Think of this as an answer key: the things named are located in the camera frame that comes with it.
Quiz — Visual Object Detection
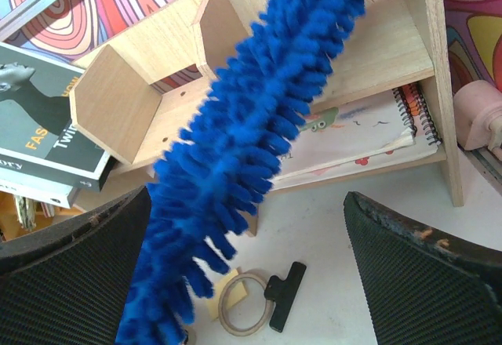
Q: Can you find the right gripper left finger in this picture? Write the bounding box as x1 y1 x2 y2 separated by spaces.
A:
1 187 151 344

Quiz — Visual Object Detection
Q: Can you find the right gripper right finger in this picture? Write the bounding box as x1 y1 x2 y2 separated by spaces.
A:
344 191 501 344

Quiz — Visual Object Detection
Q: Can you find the blue microfiber duster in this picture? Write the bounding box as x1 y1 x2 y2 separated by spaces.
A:
115 0 365 344

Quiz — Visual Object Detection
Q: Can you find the light wooden bookshelf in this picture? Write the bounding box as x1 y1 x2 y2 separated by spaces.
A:
68 0 466 238

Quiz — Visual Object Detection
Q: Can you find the stack of yellow books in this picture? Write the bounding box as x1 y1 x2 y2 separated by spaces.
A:
1 192 53 242

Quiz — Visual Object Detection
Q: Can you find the white Czekolada book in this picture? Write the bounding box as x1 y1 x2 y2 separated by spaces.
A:
1 180 79 209

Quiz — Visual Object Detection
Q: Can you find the black binder clip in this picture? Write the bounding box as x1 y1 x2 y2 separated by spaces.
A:
264 261 307 333

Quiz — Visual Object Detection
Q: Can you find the Twins story book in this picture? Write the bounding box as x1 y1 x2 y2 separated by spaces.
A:
1 43 115 192

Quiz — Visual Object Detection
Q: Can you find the spiral notebook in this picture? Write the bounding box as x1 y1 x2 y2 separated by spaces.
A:
274 82 442 183

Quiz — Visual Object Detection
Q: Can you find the yellow sticky note pad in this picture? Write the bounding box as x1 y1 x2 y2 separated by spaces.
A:
206 268 248 321

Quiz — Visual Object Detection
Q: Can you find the pink plastic bottle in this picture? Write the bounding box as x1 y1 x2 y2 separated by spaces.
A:
453 80 501 160

